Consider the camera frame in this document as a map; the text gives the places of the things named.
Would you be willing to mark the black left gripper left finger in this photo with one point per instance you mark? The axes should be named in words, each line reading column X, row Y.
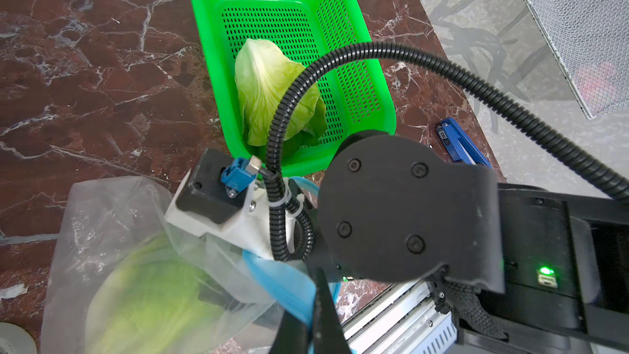
column 292, row 337

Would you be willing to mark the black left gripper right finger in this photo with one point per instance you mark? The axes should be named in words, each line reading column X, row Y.
column 327, row 333

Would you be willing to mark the chinese cabbage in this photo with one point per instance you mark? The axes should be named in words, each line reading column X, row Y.
column 262, row 76
column 151, row 303

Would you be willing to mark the clear zip-top bag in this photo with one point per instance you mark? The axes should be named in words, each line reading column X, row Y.
column 104, row 220

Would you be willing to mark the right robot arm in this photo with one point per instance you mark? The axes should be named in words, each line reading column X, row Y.
column 517, row 264

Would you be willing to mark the clear tape roll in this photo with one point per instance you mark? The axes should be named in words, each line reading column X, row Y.
column 15, row 340

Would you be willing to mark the green plastic basket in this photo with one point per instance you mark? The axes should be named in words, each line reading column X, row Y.
column 356, row 95

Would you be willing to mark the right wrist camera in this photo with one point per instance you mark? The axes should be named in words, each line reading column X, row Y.
column 223, row 196

